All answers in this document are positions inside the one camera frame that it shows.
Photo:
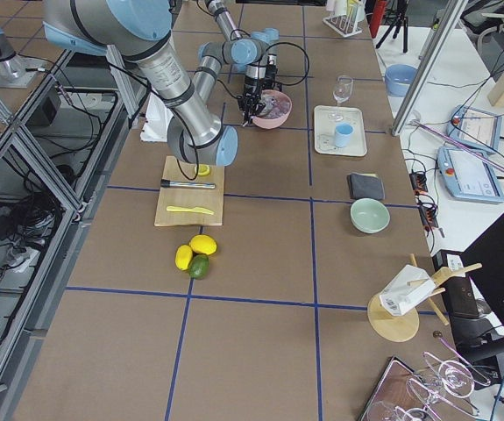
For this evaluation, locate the large blue bowl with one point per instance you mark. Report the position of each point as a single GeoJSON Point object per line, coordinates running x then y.
{"type": "Point", "coordinates": [398, 78]}

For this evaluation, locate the wooden paper towel stand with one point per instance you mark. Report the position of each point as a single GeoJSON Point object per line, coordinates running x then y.
{"type": "Point", "coordinates": [392, 312]}

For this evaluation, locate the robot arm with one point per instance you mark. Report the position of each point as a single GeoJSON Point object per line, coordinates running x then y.
{"type": "Point", "coordinates": [141, 31]}
{"type": "Point", "coordinates": [257, 48]}

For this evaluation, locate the metal ice scoop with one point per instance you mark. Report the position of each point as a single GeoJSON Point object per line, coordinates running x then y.
{"type": "Point", "coordinates": [267, 110]}

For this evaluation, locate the aluminium frame post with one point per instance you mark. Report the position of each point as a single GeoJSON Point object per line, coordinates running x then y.
{"type": "Point", "coordinates": [447, 24]}

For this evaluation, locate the white serving tray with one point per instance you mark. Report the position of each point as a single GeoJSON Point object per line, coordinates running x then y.
{"type": "Point", "coordinates": [324, 131]}

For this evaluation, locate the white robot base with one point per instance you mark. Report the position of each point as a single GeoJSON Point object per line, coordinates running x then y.
{"type": "Point", "coordinates": [157, 119]}

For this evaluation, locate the wooden cutting board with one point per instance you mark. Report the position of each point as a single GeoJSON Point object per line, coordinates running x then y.
{"type": "Point", "coordinates": [208, 198]}

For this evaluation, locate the hanging wine glasses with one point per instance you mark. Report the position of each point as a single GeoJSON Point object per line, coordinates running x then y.
{"type": "Point", "coordinates": [441, 388]}

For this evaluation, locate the green bowl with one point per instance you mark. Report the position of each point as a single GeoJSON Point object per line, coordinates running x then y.
{"type": "Point", "coordinates": [369, 215]}

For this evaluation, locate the blue teach pendant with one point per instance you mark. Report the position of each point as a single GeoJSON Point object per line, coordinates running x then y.
{"type": "Point", "coordinates": [475, 128]}
{"type": "Point", "coordinates": [467, 177]}

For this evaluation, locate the clear wine glass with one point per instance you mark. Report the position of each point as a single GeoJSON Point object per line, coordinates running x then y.
{"type": "Point", "coordinates": [342, 91]}

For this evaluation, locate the blue teach pendant near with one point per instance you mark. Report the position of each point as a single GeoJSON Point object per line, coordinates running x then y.
{"type": "Point", "coordinates": [467, 177]}

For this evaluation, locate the pink bowl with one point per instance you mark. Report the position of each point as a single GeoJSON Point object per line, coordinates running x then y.
{"type": "Point", "coordinates": [271, 123]}

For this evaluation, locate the blue teach pendant far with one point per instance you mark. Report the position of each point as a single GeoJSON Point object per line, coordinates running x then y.
{"type": "Point", "coordinates": [475, 128]}

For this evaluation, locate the yellow lemon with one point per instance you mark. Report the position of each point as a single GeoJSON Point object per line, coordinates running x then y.
{"type": "Point", "coordinates": [183, 257]}
{"type": "Point", "coordinates": [203, 244]}

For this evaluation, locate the yellow plastic knife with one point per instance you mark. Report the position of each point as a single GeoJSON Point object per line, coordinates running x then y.
{"type": "Point", "coordinates": [196, 209]}

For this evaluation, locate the small blue cup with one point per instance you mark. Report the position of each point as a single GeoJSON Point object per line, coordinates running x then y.
{"type": "Point", "coordinates": [342, 135]}

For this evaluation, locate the green lime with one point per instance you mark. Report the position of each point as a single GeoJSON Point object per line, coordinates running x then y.
{"type": "Point", "coordinates": [199, 266]}

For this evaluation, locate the white wire cup rack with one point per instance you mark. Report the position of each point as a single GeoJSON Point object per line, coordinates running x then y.
{"type": "Point", "coordinates": [345, 16]}

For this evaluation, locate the black tripod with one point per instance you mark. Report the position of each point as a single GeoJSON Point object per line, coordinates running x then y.
{"type": "Point", "coordinates": [400, 24]}

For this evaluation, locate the grey yellow cloth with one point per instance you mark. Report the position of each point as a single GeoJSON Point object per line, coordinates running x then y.
{"type": "Point", "coordinates": [365, 186]}

